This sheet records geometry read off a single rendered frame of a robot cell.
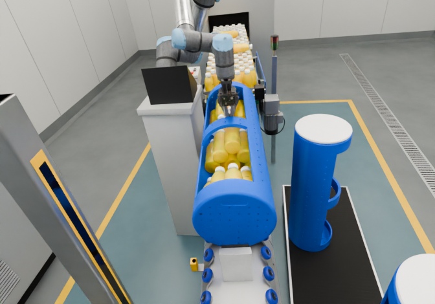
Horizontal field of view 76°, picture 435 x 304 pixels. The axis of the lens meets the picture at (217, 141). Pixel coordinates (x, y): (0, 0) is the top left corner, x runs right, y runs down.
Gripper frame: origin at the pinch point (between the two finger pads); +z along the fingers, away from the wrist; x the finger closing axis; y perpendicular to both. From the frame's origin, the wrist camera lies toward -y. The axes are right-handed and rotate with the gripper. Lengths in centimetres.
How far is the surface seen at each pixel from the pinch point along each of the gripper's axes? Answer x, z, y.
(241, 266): 2, 21, 59
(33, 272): -145, 110, 7
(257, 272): 7, 30, 56
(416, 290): 49, 19, 69
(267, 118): 27, 54, -85
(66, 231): -30, -21, 76
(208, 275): -9, 25, 60
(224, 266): -4, 21, 59
